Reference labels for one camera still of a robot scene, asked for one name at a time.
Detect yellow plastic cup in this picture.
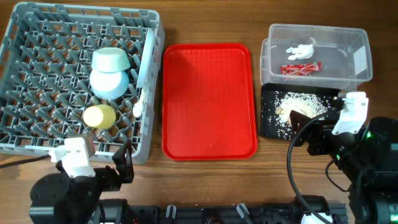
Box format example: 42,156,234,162
83,105,116,129

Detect red snack wrapper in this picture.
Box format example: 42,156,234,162
280,62,322,76

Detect white plastic spoon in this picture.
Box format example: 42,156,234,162
132,88,146,118

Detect light blue small bowl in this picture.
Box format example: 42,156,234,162
90,70,129,100

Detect light blue plate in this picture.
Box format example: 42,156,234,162
136,29,155,88

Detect green bowl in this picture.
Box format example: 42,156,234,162
91,47,131,73

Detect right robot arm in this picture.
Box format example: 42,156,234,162
290,111,397,223

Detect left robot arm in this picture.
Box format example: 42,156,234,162
29,142,138,224

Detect grey plastic dishwasher rack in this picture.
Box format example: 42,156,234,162
1,2,165,164

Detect rice and peanut scraps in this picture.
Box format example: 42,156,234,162
274,93,330,125

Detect black plastic tray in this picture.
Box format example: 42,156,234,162
260,83,340,140

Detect crumpled white tissue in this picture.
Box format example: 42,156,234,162
285,44,314,60

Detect clear plastic bin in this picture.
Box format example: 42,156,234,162
260,24,373,91

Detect red plastic tray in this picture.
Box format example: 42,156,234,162
162,43,257,161

